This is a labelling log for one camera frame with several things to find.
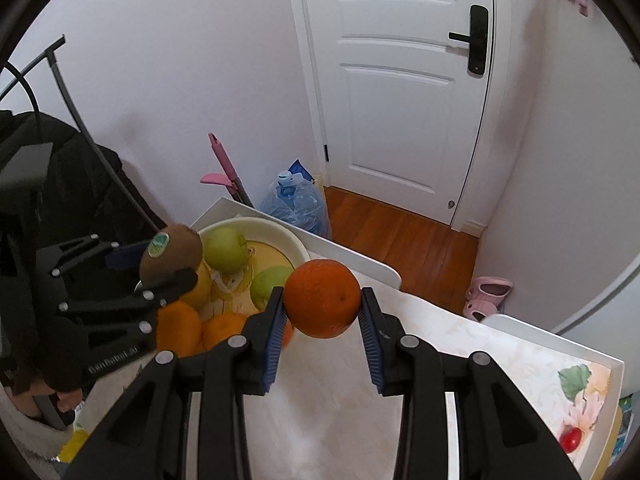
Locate left hand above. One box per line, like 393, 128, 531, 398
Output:
12, 378, 84, 418

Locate black door handle lock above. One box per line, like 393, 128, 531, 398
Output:
448, 4, 489, 76

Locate small red tomato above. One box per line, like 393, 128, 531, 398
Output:
559, 426, 584, 454

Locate orange front large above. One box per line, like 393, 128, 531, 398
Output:
155, 301, 202, 358

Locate white door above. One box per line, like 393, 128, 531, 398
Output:
291, 0, 495, 230

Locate green apple left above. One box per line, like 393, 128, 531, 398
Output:
203, 226, 250, 274

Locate brown kiwi with sticker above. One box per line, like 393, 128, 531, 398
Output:
139, 224, 203, 286

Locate green apple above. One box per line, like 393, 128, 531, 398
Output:
250, 266, 294, 311
203, 226, 250, 274

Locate black clothes rack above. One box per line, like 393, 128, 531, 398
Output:
1, 35, 160, 231

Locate pink slippers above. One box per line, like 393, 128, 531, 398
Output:
463, 276, 513, 322

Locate yellowish bruised apple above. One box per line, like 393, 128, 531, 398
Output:
180, 260, 212, 310

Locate black jacket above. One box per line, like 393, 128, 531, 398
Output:
1, 110, 167, 391

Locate green apple right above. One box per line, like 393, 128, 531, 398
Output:
250, 266, 294, 311

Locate orange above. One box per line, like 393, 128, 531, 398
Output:
200, 311, 295, 352
283, 259, 360, 339

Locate floral tablecloth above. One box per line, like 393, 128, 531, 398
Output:
79, 253, 612, 480

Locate white wardrobe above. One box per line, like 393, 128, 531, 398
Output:
552, 257, 640, 394

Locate pink dustpan handle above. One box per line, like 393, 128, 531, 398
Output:
200, 132, 254, 207

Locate blue water bottle bag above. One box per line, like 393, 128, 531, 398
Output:
259, 159, 331, 240

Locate white fruit bowl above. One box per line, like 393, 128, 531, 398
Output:
198, 217, 310, 280

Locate white tray table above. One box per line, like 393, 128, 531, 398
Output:
188, 196, 626, 480

